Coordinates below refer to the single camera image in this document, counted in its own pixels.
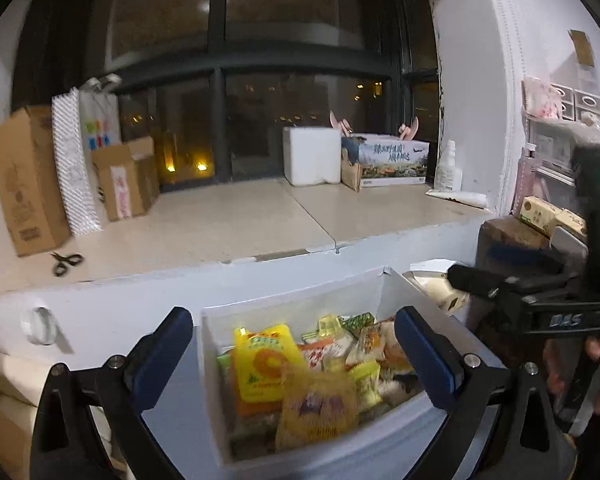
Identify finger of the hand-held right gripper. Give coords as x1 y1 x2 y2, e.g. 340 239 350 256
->
447 264 523 306

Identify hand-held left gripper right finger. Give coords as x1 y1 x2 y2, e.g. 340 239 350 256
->
395 306 578 480

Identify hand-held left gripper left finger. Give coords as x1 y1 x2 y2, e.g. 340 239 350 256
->
30 306 194 480

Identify pile of mixed snacks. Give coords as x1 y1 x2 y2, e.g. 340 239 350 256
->
217 312 425 453

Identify white plastic bin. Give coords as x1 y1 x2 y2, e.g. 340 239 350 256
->
197 266 513 480

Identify white and beige container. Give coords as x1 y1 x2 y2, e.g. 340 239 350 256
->
402 259 470 313

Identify white paper sheets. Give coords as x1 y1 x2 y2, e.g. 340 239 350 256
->
426 187 493 209

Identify white plastic bottle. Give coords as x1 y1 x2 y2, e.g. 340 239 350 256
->
434 140 463 193

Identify white plastic drawer organizer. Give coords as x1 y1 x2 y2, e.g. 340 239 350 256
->
522 75 600 196

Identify white tape roll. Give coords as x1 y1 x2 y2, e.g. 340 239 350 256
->
22 306 60 347

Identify black scissors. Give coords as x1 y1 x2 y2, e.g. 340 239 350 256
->
51 251 84 277

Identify beige stone windowsill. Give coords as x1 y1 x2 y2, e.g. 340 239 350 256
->
0 177 495 295

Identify landscape printed carton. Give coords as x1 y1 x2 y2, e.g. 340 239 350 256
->
342 132 429 190

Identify cream sofa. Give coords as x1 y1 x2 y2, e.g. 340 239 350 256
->
0 345 116 480

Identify small brown paper box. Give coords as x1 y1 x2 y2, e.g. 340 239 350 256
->
341 152 363 192

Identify pink printed plastic bag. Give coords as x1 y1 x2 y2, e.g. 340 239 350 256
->
522 76 563 118

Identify small open cardboard box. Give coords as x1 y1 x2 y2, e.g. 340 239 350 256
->
91 136 161 222

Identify patterned white paper gift bag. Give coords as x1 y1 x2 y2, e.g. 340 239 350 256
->
51 75 123 237

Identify small closed white foam box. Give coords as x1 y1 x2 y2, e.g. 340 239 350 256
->
282 126 343 187

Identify tall brown cardboard box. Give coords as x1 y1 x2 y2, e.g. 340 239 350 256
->
0 105 73 258

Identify dark framed window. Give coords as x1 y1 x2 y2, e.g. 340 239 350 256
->
10 0 441 191

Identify cardboard piece on wall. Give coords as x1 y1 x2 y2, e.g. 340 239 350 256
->
567 30 595 67

